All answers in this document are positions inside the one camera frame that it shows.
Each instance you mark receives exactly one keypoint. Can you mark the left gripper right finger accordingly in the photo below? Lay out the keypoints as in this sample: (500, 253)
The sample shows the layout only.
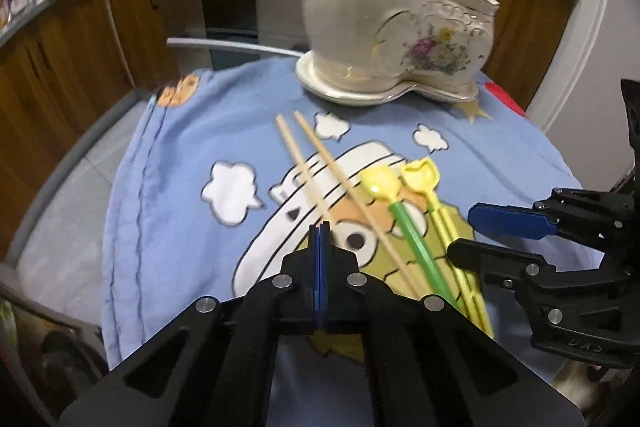
(350, 303)

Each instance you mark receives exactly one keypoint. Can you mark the blue cartoon tablecloth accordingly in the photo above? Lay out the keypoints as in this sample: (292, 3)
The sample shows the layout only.
(207, 200)

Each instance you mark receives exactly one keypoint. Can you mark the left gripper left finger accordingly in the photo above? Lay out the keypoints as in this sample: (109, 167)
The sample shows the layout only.
(287, 304)

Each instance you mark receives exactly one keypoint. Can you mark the yellow plastic fork spoon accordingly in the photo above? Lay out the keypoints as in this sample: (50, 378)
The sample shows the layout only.
(422, 177)

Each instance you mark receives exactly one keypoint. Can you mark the wooden chopstick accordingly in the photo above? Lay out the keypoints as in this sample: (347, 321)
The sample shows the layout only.
(417, 288)
(311, 186)

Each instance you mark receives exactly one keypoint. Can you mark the cream floral ceramic utensil holder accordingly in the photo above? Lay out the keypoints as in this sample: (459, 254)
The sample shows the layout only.
(370, 52)

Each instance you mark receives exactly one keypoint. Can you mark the green handled yellow spoon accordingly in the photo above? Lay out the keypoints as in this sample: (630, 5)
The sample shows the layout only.
(381, 182)

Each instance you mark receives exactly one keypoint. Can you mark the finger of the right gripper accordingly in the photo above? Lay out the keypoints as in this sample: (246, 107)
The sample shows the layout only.
(510, 221)
(495, 265)

